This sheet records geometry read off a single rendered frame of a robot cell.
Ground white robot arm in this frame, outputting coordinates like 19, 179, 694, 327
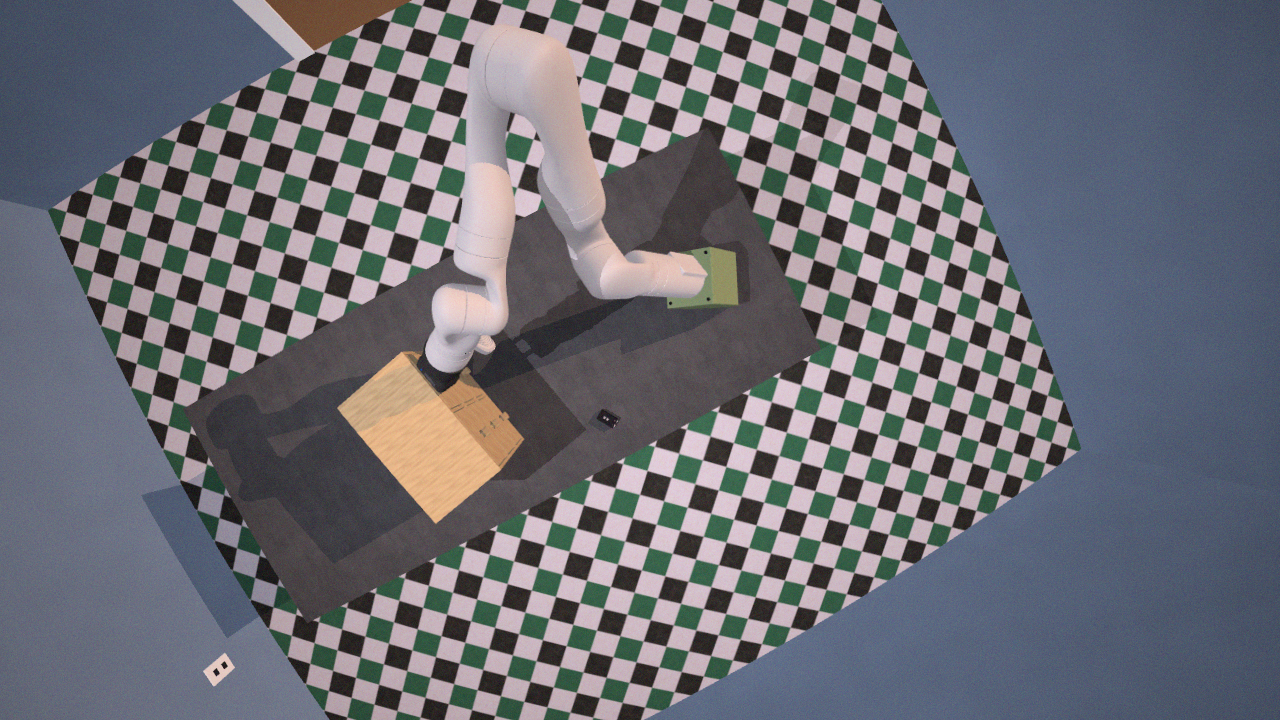
433, 24, 708, 361

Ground light wooden chest of drawers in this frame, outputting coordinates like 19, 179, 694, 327
337, 351, 524, 523

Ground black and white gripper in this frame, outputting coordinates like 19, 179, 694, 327
417, 333, 495, 393

